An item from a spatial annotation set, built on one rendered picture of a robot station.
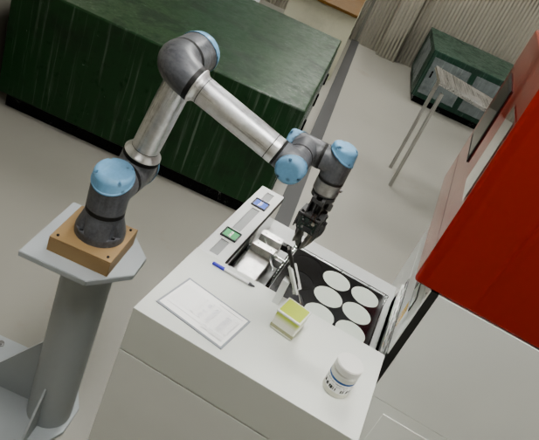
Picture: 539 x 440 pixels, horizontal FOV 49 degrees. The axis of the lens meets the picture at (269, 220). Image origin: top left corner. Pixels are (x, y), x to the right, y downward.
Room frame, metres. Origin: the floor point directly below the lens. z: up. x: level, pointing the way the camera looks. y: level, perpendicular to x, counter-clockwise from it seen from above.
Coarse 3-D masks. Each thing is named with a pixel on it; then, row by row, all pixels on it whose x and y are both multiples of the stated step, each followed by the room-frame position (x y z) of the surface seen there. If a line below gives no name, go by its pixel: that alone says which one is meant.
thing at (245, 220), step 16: (256, 192) 1.92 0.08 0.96; (272, 192) 1.97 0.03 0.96; (240, 208) 1.76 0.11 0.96; (256, 208) 1.81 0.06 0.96; (272, 208) 1.86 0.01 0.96; (224, 224) 1.62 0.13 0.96; (240, 224) 1.67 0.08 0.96; (256, 224) 1.71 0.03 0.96; (208, 240) 1.51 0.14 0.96; (224, 240) 1.55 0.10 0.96; (240, 240) 1.58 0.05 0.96; (224, 256) 1.46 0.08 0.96
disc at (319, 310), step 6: (306, 306) 1.49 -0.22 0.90; (312, 306) 1.50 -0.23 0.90; (318, 306) 1.52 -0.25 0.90; (324, 306) 1.53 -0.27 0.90; (312, 312) 1.48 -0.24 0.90; (318, 312) 1.49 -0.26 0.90; (324, 312) 1.50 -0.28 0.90; (330, 312) 1.52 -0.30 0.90; (324, 318) 1.48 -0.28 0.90; (330, 318) 1.49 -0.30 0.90
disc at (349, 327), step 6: (336, 324) 1.47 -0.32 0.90; (342, 324) 1.49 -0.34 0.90; (348, 324) 1.50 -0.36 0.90; (354, 324) 1.51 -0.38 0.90; (342, 330) 1.46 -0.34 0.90; (348, 330) 1.47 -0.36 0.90; (354, 330) 1.48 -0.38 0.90; (360, 330) 1.50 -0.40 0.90; (354, 336) 1.45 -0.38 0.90; (360, 336) 1.47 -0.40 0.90
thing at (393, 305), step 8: (400, 288) 1.76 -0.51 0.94; (400, 296) 1.71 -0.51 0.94; (392, 304) 1.75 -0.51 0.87; (392, 312) 1.60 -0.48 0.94; (384, 320) 1.64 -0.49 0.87; (392, 320) 1.56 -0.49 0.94; (384, 328) 1.60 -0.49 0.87; (384, 336) 1.46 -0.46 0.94; (376, 344) 1.52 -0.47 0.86; (384, 344) 1.43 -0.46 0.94
